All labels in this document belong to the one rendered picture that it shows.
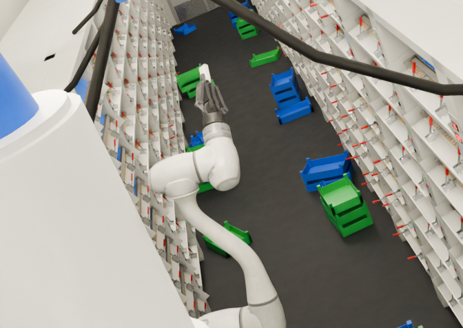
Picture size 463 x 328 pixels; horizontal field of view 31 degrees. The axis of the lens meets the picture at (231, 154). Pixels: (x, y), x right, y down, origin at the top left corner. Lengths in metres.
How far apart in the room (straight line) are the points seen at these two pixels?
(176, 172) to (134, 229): 2.31
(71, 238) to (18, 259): 0.02
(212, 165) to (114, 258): 2.29
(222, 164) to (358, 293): 2.11
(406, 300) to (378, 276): 0.30
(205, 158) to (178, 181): 0.11
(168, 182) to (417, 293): 2.09
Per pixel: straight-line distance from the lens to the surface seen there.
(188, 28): 11.56
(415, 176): 3.45
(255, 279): 2.65
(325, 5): 4.05
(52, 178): 0.23
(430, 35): 2.39
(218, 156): 2.54
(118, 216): 0.24
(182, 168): 2.55
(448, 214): 3.13
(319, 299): 4.57
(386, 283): 4.50
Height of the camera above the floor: 2.49
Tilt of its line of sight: 22 degrees down
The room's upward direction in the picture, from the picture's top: 23 degrees counter-clockwise
